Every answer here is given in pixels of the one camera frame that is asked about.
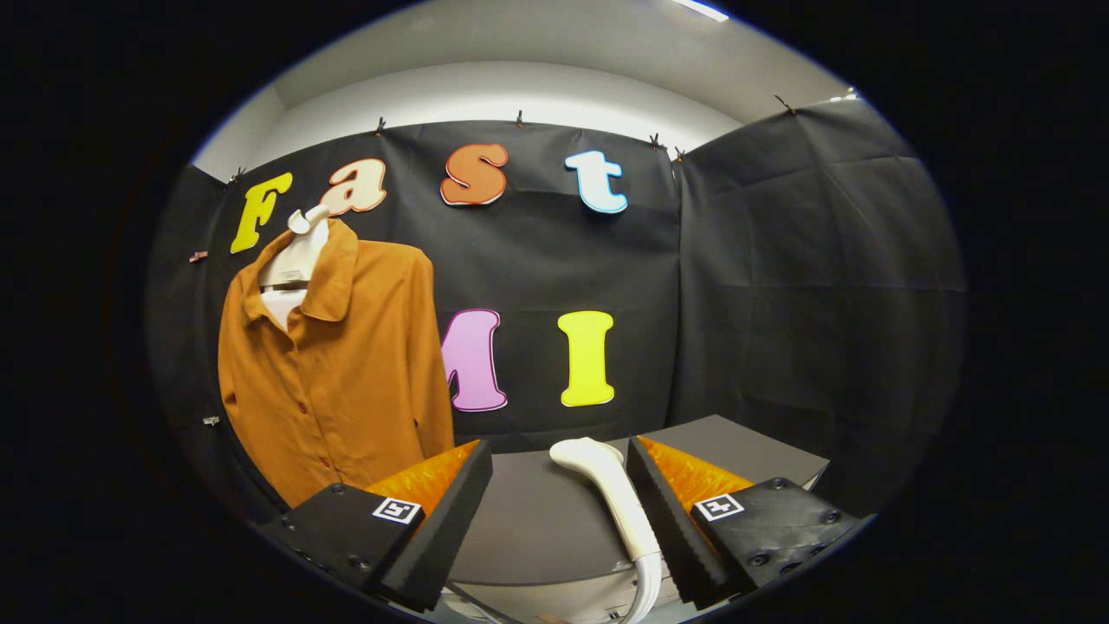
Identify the white mannequin torso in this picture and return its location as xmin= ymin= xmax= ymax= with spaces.
xmin=258 ymin=205 xmax=332 ymax=332

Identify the white steamer hose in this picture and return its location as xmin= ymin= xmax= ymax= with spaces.
xmin=617 ymin=555 xmax=664 ymax=624

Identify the grey cabinet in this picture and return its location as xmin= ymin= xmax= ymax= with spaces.
xmin=451 ymin=414 xmax=831 ymax=624

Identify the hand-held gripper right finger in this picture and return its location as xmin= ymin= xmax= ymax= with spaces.
xmin=626 ymin=436 xmax=867 ymax=610

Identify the white garment steamer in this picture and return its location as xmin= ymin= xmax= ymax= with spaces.
xmin=549 ymin=438 xmax=664 ymax=564

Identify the brown button-up shirt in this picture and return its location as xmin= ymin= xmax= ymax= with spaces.
xmin=217 ymin=218 xmax=456 ymax=510

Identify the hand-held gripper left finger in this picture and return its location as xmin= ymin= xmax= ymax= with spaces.
xmin=260 ymin=439 xmax=493 ymax=613

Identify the black backdrop cloth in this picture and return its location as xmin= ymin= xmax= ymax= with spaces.
xmin=146 ymin=97 xmax=967 ymax=521

